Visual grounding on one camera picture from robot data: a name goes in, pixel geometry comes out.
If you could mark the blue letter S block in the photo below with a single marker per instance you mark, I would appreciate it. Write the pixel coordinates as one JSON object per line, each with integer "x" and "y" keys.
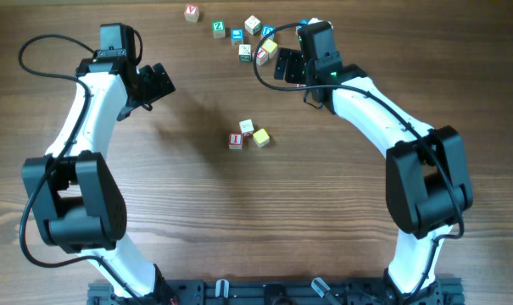
{"x": 237, "y": 36}

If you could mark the green picture block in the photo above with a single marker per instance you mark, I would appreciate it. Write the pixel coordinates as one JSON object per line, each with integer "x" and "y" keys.
{"x": 245, "y": 52}

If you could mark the red letter A block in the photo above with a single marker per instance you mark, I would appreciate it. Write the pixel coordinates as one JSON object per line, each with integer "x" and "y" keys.
{"x": 246, "y": 127}

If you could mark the red letter block centre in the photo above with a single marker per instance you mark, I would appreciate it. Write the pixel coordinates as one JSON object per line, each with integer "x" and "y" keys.
{"x": 260, "y": 56}

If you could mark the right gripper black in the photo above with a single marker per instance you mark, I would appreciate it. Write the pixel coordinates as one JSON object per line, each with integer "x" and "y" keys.
{"x": 294, "y": 59}

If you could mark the blue block far right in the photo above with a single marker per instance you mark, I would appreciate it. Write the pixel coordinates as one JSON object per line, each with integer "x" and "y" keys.
{"x": 301, "y": 24}

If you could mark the green letter Z block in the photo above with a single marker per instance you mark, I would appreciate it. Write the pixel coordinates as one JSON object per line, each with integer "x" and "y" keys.
{"x": 219, "y": 29}

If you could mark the white green top block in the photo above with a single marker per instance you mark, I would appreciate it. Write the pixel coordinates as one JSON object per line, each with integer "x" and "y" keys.
{"x": 252, "y": 25}

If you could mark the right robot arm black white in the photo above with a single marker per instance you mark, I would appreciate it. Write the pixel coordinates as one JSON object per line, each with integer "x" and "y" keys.
{"x": 428, "y": 187}

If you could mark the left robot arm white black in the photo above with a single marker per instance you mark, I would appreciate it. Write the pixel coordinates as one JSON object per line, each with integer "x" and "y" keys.
{"x": 75, "y": 210}

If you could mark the yellow block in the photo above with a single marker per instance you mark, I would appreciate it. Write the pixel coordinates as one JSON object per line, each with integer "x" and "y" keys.
{"x": 270, "y": 47}
{"x": 261, "y": 138}

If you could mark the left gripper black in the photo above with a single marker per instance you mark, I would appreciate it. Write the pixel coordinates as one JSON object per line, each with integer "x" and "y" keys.
{"x": 159, "y": 83}

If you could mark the blue letter D block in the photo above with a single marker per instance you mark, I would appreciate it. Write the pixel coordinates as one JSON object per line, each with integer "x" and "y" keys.
{"x": 267, "y": 31}

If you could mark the red letter I block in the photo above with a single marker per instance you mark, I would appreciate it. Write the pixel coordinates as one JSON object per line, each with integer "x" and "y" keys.
{"x": 235, "y": 141}

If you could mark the red letter Y block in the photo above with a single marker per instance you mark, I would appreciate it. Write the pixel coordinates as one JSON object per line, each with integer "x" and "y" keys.
{"x": 191, "y": 13}

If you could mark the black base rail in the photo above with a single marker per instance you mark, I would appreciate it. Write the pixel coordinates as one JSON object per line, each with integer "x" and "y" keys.
{"x": 351, "y": 291}

